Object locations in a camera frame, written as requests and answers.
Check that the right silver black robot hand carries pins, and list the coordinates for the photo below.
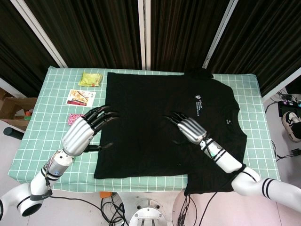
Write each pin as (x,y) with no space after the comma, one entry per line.
(191,129)

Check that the black white sneaker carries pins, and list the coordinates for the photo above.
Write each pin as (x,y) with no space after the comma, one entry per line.
(291,122)

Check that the brown cardboard box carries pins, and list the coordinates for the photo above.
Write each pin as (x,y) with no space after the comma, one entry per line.
(11,106)

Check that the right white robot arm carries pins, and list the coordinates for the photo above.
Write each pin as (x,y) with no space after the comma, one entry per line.
(228,160)

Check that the black power adapter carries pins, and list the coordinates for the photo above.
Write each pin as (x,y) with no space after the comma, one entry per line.
(296,151)

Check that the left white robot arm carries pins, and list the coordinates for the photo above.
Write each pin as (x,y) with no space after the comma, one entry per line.
(37,183)

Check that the black T-shirt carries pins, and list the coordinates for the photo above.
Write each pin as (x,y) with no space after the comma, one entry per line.
(145,141)

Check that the pink patterned card deck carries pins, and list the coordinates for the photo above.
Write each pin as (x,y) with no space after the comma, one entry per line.
(73,118)

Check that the black electronics box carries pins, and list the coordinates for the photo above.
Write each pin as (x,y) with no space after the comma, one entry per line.
(285,108)

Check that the white metal frame post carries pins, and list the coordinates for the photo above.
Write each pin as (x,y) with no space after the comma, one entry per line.
(144,35)
(282,84)
(42,35)
(219,35)

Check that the black pleated curtain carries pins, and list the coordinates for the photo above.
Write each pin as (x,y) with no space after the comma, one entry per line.
(265,35)
(14,47)
(94,30)
(183,30)

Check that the small orange block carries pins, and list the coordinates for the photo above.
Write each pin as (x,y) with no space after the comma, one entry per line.
(104,195)

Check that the printed picture card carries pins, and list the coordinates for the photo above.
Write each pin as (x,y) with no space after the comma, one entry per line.
(80,98)

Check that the yellow green snack packet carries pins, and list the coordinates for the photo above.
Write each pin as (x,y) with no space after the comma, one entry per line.
(90,79)

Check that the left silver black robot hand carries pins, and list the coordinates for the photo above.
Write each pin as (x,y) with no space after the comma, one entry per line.
(75,139)

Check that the green white checked tablecloth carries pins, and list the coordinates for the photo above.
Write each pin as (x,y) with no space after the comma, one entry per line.
(51,94)

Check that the small red green box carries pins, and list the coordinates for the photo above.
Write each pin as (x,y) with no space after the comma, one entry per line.
(28,115)

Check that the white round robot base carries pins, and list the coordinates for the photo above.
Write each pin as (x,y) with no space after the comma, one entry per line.
(148,214)

